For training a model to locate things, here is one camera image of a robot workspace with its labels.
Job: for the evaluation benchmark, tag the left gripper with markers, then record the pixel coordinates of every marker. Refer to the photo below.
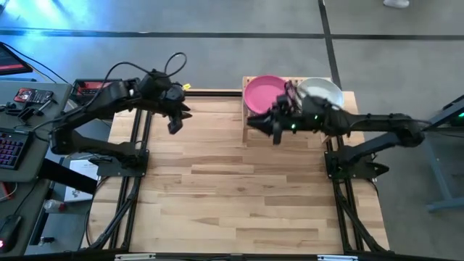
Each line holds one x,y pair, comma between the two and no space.
174,101

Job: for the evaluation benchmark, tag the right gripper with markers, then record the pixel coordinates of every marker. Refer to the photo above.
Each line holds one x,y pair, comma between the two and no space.
308,116

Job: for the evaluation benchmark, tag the pink plate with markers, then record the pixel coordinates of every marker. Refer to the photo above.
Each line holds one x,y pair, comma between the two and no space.
261,94

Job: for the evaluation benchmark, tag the grey plate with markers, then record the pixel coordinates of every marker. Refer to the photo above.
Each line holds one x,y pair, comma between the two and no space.
322,90

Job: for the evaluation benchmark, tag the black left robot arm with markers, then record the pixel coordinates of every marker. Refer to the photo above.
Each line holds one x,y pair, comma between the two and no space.
116,96

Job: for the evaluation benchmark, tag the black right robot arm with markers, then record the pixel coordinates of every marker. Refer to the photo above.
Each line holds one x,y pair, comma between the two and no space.
380,121

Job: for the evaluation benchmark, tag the wooden slatted shelf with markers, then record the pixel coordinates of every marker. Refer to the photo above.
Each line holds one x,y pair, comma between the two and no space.
245,112

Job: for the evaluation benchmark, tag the yellow tape tag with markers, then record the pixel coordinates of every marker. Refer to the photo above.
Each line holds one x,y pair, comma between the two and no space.
186,86

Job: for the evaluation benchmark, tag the red black equipment case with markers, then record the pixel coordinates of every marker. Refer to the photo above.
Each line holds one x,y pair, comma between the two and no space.
85,87

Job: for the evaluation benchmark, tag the white booklet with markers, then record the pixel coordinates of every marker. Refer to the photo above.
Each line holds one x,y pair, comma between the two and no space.
85,167

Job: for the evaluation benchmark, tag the grey side desk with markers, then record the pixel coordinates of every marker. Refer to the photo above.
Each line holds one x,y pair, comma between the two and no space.
61,95

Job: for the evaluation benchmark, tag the black flat bar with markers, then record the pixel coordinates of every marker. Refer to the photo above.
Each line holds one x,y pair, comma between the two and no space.
65,175

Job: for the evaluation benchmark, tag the smartphone with red case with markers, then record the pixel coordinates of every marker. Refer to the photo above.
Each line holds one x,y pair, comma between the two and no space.
32,96

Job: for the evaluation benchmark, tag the black clip gadget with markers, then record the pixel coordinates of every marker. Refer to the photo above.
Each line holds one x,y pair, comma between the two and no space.
26,114

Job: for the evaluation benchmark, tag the clear bottle red cap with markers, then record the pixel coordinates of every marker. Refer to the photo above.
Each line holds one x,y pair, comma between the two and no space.
54,206

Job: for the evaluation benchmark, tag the grey metal table stand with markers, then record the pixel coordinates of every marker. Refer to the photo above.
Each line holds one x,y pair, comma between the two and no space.
434,163

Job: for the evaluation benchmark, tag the black backlit keyboard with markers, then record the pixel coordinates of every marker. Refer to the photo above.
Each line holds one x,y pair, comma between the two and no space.
12,148

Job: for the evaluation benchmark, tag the small black plug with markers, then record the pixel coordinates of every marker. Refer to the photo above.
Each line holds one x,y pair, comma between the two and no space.
47,240

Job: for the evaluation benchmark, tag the black device green light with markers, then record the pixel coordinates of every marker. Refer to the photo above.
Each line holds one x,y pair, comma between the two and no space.
458,119

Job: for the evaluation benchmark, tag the black computer mouse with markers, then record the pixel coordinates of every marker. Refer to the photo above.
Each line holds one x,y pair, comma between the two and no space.
9,232

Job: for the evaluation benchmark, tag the silver metal bracket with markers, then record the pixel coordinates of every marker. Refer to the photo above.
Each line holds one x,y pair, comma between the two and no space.
134,257
337,258

